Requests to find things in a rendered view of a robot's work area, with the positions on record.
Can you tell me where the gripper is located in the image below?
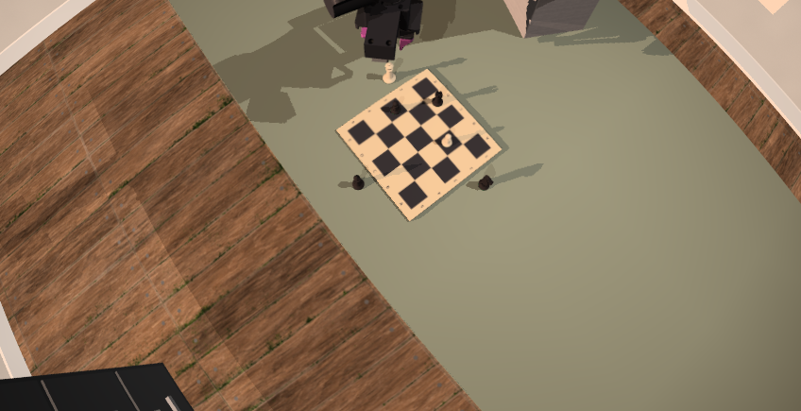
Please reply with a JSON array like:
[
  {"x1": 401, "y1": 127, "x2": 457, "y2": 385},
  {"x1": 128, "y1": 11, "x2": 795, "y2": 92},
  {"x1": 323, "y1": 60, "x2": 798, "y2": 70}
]
[{"x1": 355, "y1": 0, "x2": 423, "y2": 50}]

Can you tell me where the tan and black chessboard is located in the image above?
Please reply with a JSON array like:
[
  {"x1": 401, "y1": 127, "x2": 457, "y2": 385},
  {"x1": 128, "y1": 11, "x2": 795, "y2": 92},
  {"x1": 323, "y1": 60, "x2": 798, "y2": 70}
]
[{"x1": 337, "y1": 69, "x2": 502, "y2": 221}]

